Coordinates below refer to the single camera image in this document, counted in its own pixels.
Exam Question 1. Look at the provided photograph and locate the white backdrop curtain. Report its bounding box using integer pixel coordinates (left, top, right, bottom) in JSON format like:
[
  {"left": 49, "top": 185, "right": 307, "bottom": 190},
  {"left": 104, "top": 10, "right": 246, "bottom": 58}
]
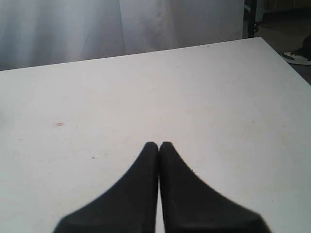
[{"left": 0, "top": 0, "right": 244, "bottom": 70}]

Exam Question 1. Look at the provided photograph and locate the black metal stand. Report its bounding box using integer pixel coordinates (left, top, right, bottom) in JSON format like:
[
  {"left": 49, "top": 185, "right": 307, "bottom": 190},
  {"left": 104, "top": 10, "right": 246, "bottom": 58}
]
[{"left": 244, "top": 0, "right": 258, "bottom": 38}]

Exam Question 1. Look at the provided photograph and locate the white sneaker shoe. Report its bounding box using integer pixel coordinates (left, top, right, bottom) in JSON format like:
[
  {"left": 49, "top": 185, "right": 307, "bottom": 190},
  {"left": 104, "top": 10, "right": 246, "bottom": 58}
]
[{"left": 281, "top": 51, "right": 311, "bottom": 66}]

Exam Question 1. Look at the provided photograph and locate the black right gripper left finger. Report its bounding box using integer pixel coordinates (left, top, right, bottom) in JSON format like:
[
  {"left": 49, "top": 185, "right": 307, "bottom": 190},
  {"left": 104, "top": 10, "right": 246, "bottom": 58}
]
[{"left": 54, "top": 142, "right": 158, "bottom": 233}]

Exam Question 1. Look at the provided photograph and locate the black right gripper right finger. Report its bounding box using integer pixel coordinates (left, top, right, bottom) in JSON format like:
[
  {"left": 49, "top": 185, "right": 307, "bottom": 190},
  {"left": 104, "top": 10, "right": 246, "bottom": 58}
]
[{"left": 159, "top": 142, "right": 270, "bottom": 233}]

